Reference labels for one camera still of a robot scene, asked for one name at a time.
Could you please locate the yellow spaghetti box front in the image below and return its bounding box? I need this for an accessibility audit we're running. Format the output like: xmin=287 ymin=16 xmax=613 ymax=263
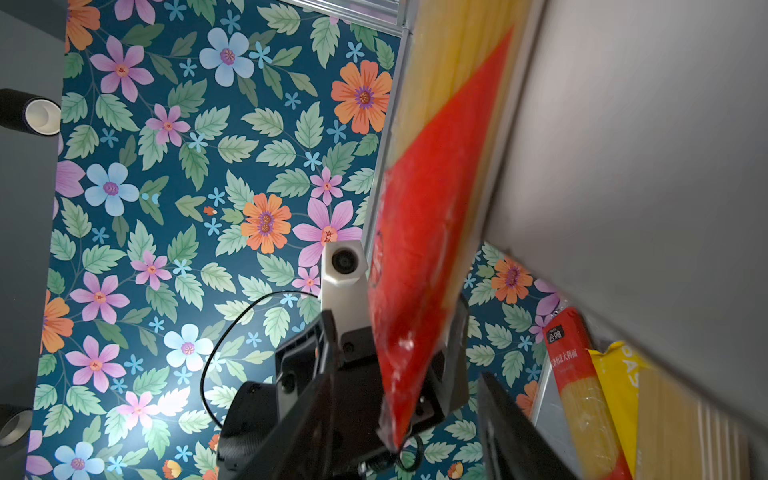
xmin=589 ymin=341 xmax=663 ymax=479

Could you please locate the red spaghetti bag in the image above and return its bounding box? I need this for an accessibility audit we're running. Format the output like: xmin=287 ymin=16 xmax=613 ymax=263
xmin=544 ymin=307 xmax=632 ymax=479
xmin=368 ymin=1 xmax=536 ymax=452

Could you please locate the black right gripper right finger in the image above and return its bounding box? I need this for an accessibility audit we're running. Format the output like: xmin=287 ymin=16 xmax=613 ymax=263
xmin=477 ymin=373 xmax=576 ymax=480

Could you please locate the white two-tier shelf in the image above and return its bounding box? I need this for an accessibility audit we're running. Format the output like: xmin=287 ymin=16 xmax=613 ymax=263
xmin=485 ymin=1 xmax=767 ymax=436

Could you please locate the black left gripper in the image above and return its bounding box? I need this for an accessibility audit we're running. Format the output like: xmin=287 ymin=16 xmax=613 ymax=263
xmin=275 ymin=299 xmax=469 ymax=474

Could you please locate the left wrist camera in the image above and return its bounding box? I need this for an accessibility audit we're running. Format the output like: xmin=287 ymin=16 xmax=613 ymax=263
xmin=320 ymin=240 xmax=371 ymax=337

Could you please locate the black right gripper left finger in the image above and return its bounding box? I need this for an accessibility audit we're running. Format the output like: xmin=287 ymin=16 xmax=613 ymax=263
xmin=236 ymin=374 xmax=334 ymax=480

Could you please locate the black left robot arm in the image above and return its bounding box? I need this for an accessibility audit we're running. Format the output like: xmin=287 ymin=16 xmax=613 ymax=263
xmin=217 ymin=311 xmax=398 ymax=479

